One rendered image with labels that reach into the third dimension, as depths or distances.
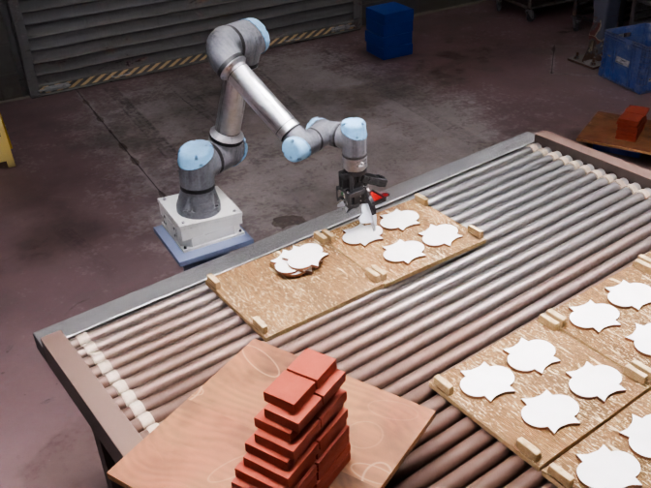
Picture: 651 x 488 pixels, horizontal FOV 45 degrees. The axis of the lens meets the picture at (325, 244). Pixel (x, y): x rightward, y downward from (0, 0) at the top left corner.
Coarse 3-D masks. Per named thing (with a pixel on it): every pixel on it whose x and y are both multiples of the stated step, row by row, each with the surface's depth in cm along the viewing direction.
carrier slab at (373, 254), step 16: (400, 208) 267; (416, 208) 267; (432, 208) 266; (352, 224) 260; (368, 224) 259; (432, 224) 258; (448, 224) 257; (336, 240) 251; (384, 240) 250; (416, 240) 249; (464, 240) 248; (480, 240) 248; (352, 256) 243; (368, 256) 243; (432, 256) 241; (448, 256) 241; (400, 272) 235; (416, 272) 236
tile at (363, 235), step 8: (360, 224) 258; (344, 232) 255; (352, 232) 253; (360, 232) 253; (368, 232) 253; (376, 232) 253; (344, 240) 249; (352, 240) 249; (360, 240) 249; (368, 240) 249; (376, 240) 250
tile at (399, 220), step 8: (384, 216) 261; (392, 216) 261; (400, 216) 261; (408, 216) 261; (416, 216) 260; (384, 224) 257; (392, 224) 257; (400, 224) 257; (408, 224) 256; (416, 224) 257
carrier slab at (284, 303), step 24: (312, 240) 252; (264, 264) 241; (336, 264) 239; (240, 288) 231; (264, 288) 231; (288, 288) 230; (312, 288) 230; (336, 288) 229; (360, 288) 229; (240, 312) 221; (264, 312) 220; (288, 312) 220; (312, 312) 220; (264, 336) 211
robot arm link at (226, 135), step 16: (240, 32) 233; (256, 32) 238; (256, 48) 239; (256, 64) 244; (224, 80) 249; (224, 96) 251; (240, 96) 250; (224, 112) 254; (240, 112) 255; (224, 128) 257; (240, 128) 261; (224, 144) 259; (240, 144) 263; (224, 160) 260; (240, 160) 269
